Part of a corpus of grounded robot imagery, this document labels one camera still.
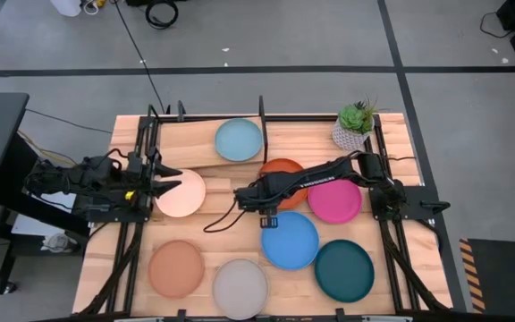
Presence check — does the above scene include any magenta plate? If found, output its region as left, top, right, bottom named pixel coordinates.
left=307, top=178, right=364, bottom=225

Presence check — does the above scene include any terracotta plate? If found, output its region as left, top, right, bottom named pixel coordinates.
left=148, top=239, right=206, bottom=300

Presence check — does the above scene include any yellow cable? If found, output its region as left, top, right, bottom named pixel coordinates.
left=17, top=129, right=78, bottom=167

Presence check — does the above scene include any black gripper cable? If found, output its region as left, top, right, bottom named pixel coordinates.
left=202, top=199, right=246, bottom=234

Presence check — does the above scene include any thin black cable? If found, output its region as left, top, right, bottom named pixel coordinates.
left=24, top=108, right=114, bottom=135

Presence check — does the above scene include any coiled black cable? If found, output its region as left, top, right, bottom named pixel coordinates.
left=144, top=0, right=180, bottom=30

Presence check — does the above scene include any black aluminium table frame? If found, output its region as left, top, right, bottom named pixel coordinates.
left=73, top=100, right=453, bottom=322

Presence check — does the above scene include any pale pink plate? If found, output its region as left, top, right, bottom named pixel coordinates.
left=154, top=168, right=207, bottom=219

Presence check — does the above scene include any light blue plate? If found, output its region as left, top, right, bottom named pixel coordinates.
left=214, top=117, right=264, bottom=163

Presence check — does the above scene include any orange plate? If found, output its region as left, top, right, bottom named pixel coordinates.
left=257, top=157, right=310, bottom=210

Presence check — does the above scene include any yellow black hazard mat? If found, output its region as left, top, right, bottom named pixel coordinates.
left=458, top=237, right=515, bottom=314

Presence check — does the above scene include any succulent in white pot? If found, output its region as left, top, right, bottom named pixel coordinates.
left=331, top=96, right=380, bottom=152

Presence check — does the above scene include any grey plate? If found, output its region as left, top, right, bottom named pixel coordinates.
left=211, top=258, right=270, bottom=321

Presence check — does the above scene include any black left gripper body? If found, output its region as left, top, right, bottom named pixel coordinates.
left=125, top=149, right=164, bottom=203

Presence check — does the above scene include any black equipment cable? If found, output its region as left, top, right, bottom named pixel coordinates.
left=479, top=11, right=514, bottom=39

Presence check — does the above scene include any black upright frame post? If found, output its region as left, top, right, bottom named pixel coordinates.
left=257, top=95, right=269, bottom=165

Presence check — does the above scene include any long black floor cable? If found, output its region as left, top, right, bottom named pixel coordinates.
left=113, top=0, right=168, bottom=114

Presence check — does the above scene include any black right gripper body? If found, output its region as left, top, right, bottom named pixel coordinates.
left=233, top=176, right=282, bottom=216

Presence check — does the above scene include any white container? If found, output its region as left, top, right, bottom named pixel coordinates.
left=50, top=0, right=82, bottom=18

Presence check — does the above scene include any dark teal plate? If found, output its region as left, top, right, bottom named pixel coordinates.
left=314, top=239, right=376, bottom=304

